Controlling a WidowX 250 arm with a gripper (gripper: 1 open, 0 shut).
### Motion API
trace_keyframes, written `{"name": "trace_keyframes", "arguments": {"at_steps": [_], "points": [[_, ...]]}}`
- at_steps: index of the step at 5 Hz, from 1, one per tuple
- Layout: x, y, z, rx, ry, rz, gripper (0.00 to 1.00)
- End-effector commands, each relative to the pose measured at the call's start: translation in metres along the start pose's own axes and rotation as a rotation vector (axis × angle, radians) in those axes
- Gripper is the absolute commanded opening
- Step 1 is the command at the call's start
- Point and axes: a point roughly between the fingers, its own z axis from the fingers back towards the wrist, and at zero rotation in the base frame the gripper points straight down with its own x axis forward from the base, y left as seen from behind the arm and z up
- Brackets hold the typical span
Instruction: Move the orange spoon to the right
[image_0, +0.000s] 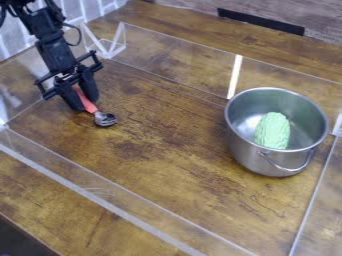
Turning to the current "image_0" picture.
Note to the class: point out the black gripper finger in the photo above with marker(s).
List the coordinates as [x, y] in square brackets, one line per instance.
[64, 89]
[87, 83]

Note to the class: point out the black strip on table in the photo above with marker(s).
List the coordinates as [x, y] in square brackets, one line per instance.
[259, 21]

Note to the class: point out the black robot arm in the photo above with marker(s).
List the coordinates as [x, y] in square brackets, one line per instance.
[44, 23]

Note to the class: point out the clear acrylic barrier wall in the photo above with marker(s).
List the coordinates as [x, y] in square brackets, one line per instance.
[151, 187]

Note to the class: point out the stainless steel pot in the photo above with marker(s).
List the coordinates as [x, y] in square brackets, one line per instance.
[308, 127]

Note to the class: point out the green knitted toy vegetable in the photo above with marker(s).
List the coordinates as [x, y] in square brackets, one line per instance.
[272, 131]

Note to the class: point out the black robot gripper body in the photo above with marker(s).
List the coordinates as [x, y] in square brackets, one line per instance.
[61, 64]

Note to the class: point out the orange handled metal spoon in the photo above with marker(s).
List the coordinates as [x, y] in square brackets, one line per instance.
[101, 118]

